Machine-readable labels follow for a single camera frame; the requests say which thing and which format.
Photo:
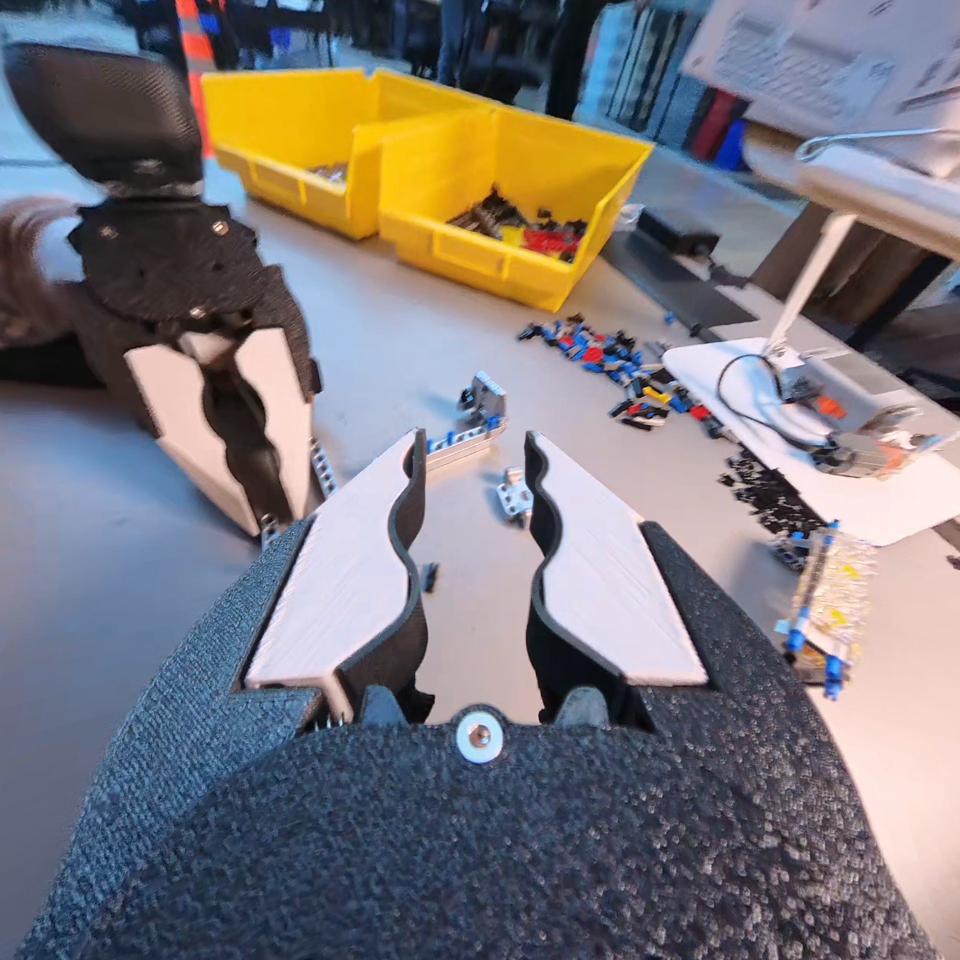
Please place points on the small black pin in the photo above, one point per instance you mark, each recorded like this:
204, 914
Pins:
430, 577

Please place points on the transparent brick assembly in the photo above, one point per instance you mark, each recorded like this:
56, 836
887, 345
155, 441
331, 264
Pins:
832, 600

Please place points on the pile of black pins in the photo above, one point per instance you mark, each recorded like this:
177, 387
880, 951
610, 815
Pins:
772, 491

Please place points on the grey motor with orange end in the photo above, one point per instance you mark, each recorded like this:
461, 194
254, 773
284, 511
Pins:
870, 450

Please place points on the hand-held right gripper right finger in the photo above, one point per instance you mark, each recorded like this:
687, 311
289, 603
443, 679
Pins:
615, 600

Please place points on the grey battery box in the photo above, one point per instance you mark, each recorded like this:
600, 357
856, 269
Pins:
832, 390

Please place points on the long grey beam with pins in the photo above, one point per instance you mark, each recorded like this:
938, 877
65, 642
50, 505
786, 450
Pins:
465, 448

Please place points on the black power adapter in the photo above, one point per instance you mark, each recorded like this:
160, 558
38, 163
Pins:
675, 232

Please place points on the heap of grey building pieces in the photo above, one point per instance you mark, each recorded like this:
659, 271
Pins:
330, 174

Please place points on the brown wooden panel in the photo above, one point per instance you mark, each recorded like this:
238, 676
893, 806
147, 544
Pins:
847, 277

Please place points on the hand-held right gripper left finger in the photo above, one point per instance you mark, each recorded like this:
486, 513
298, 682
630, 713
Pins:
337, 600

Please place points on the orange traffic cone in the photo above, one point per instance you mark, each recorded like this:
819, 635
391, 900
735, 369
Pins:
199, 75

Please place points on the stack of blue and red bins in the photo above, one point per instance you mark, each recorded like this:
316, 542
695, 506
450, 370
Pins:
712, 131

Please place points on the pile of small mixed pieces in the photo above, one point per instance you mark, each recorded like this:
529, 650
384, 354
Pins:
622, 367

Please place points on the instruction booklet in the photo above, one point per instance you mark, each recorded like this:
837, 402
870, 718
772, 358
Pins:
825, 67

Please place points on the person's black clothing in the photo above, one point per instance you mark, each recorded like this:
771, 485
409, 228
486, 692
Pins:
45, 367

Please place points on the yellow storage bin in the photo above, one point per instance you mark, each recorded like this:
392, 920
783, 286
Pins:
465, 247
300, 202

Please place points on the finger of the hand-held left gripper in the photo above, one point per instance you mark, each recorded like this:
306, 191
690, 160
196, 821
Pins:
172, 397
285, 390

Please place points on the grey building beam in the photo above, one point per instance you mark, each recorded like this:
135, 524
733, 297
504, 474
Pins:
324, 469

